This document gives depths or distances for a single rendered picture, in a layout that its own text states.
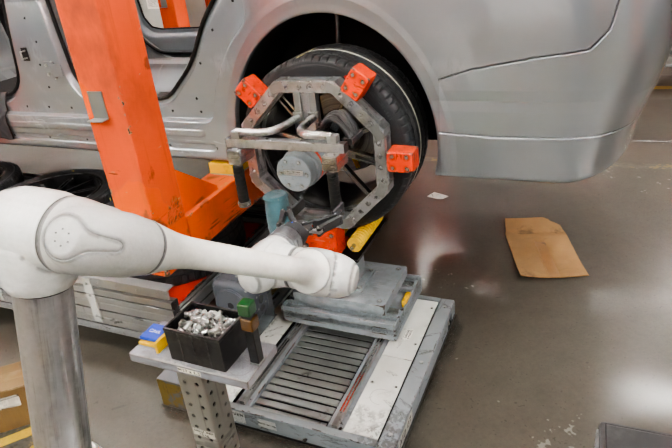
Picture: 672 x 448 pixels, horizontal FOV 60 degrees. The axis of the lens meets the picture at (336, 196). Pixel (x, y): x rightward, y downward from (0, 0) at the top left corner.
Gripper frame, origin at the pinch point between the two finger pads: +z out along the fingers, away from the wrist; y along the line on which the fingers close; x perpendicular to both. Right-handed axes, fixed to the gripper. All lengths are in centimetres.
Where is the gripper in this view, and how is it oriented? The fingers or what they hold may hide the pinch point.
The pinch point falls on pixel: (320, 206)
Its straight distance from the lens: 173.1
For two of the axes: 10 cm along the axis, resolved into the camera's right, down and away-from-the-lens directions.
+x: -1.0, -9.0, -4.2
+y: 9.1, 0.8, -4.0
